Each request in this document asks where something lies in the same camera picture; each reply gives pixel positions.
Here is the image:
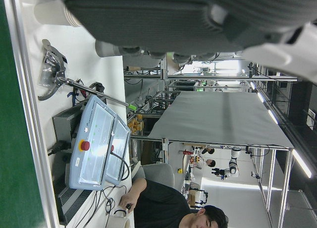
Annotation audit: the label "bare operator hand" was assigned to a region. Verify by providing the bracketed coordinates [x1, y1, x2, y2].
[118, 193, 138, 212]

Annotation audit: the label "bare operator forearm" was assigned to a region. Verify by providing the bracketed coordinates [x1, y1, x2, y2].
[123, 177, 149, 204]

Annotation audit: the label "black vented control box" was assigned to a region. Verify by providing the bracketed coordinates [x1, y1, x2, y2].
[53, 173, 95, 226]

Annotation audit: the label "grey control box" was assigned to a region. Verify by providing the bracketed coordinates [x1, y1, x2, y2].
[52, 106, 87, 149]

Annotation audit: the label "seated person black shirt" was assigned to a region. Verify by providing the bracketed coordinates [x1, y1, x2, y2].
[118, 163, 228, 228]

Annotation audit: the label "large grey teach pendant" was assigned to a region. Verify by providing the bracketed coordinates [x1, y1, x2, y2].
[68, 95, 117, 190]

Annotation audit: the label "yellow parts bins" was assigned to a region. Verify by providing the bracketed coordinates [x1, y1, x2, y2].
[127, 114, 145, 136]

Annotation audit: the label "black power plug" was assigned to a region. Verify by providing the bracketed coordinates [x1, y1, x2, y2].
[47, 140, 72, 157]

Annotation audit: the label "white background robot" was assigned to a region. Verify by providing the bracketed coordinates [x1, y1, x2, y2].
[211, 148, 241, 181]

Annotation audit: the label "black clamp device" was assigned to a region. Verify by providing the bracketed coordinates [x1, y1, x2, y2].
[88, 81, 105, 94]

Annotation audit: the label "large grey backdrop sheet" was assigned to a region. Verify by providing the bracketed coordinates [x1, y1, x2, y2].
[148, 91, 294, 149]

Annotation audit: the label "metal reacher grabber tool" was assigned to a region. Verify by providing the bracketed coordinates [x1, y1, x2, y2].
[37, 39, 138, 111]

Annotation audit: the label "white grey cylinder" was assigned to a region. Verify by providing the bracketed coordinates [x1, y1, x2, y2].
[95, 39, 126, 58]

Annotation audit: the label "clear plastic bag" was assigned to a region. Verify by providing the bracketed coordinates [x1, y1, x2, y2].
[38, 49, 67, 87]

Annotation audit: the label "ceiling light strip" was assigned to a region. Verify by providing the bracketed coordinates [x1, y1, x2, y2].
[268, 110, 278, 125]
[292, 149, 312, 178]

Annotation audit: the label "white ribbed cylinder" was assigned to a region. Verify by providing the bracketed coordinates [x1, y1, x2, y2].
[34, 1, 83, 27]

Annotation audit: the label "thin black table cables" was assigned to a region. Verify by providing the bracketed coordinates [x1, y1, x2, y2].
[81, 183, 129, 228]

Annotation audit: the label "thick black pendant cable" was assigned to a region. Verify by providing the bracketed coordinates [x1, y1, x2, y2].
[111, 151, 131, 182]

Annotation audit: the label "aluminium backdrop frame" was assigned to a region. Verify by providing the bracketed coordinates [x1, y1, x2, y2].
[130, 136, 293, 228]

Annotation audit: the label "blue strap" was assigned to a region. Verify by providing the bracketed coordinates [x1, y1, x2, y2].
[67, 87, 86, 105]

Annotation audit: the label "green belt conveyor aluminium frame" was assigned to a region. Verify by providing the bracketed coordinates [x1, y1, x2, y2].
[0, 0, 60, 228]

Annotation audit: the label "aluminium workcell frame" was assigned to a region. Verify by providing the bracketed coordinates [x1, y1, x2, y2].
[123, 59, 298, 82]

